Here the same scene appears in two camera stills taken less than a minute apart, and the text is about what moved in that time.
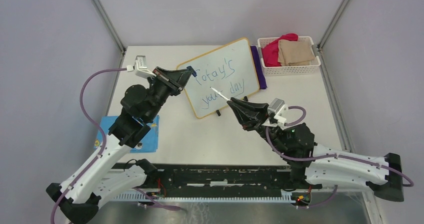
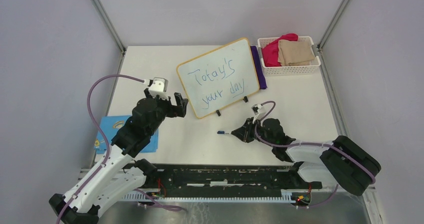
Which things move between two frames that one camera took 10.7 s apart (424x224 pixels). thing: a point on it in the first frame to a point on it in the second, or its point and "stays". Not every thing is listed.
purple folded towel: [260, 73] stays
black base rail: [215, 178] stays
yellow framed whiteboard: [227, 73] stays
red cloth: [270, 52] stays
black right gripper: [249, 119] to [243, 132]
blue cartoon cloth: [149, 144] stays
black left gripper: [176, 80] to [180, 107]
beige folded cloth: [294, 53] stays
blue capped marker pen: [225, 98] to [222, 132]
